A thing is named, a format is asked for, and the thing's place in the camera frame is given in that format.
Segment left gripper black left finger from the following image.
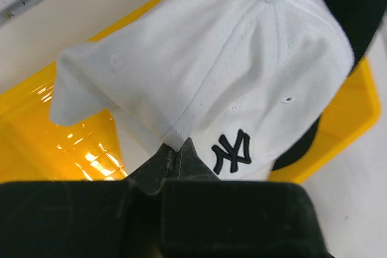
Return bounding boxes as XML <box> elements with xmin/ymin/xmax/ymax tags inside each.
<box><xmin>120</xmin><ymin>144</ymin><xmax>177</xmax><ymax>195</ymax></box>

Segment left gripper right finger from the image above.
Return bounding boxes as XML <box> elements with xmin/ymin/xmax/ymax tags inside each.
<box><xmin>175</xmin><ymin>138</ymin><xmax>219</xmax><ymax>181</ymax></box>

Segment white cap black brim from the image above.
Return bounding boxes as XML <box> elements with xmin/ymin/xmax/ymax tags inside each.
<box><xmin>50</xmin><ymin>0</ymin><xmax>354</xmax><ymax>180</ymax></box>

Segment black cap white NY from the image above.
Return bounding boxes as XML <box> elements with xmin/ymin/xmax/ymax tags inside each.
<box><xmin>270</xmin><ymin>0</ymin><xmax>387</xmax><ymax>172</ymax></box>

